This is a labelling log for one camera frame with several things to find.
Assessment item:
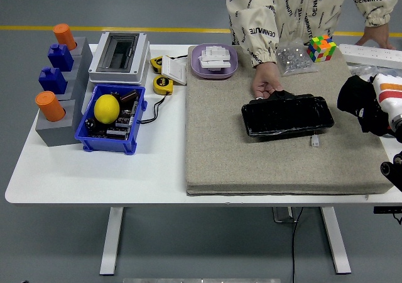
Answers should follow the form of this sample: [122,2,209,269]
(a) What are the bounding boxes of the person's left hand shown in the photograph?
[356,25,397,50]

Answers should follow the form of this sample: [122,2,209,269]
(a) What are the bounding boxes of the robot right hand white shell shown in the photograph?
[354,73,402,123]

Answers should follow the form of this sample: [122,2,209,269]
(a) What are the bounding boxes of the person's right hand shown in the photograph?
[251,62,285,101]

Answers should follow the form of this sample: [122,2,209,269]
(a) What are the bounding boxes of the black glossy panel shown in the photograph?
[241,89,335,143]

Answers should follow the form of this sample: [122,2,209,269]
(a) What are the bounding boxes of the black rag with red tag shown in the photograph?
[337,74,393,136]

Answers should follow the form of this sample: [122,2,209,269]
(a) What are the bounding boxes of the white power strip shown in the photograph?
[339,43,402,70]

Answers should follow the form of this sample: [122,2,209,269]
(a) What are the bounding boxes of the clear bag of metal nuts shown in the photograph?
[274,39,320,77]

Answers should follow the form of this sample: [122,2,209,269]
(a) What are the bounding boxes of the clear plastic bag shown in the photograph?
[348,62,402,78]

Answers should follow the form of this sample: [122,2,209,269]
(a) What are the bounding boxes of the colourful puzzle cube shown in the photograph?
[306,35,337,64]

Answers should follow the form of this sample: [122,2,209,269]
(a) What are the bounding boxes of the purple dish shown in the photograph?
[190,43,239,80]

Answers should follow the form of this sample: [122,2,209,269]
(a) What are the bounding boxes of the grey-brown mat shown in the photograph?
[185,45,397,197]

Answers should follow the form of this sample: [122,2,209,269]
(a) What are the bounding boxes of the person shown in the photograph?
[225,0,402,69]

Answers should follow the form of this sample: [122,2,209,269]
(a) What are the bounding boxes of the white table leg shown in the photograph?
[320,206,352,275]
[99,206,124,277]

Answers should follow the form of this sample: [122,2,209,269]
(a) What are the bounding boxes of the yellow tape measure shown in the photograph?
[150,55,164,74]
[153,74,175,95]

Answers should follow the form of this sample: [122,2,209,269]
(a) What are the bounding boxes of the black table control box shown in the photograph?
[372,206,402,226]

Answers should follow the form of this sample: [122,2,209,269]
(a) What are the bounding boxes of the dark electronic parts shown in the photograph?
[85,88,141,140]

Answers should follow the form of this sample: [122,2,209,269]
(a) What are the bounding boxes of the grey stepped block holder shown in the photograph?
[35,36,94,148]

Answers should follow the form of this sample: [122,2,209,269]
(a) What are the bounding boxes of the blue plastic bin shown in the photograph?
[74,84,148,155]

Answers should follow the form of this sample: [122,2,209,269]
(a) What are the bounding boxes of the yellow lemon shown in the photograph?
[94,94,121,125]

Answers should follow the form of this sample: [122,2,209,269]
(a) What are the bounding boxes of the orange cylinder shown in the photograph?
[35,91,66,123]
[53,23,78,51]

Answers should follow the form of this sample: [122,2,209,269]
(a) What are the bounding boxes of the blue block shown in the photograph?
[47,43,75,72]
[38,66,68,95]

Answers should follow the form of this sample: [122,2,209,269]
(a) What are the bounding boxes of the stack of white switch parts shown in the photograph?
[197,43,233,72]

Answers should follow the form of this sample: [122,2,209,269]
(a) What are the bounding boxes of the white wall switch plate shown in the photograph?
[161,56,188,86]

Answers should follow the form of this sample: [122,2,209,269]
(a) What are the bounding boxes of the thin black cable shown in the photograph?
[138,92,167,125]

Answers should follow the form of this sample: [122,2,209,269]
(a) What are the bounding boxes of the grey electrical enclosure box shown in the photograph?
[88,31,151,86]

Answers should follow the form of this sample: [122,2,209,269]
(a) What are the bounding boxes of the metal bracket under table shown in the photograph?
[272,206,298,224]

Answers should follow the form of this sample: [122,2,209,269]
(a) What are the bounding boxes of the black power cable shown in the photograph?
[291,206,305,283]

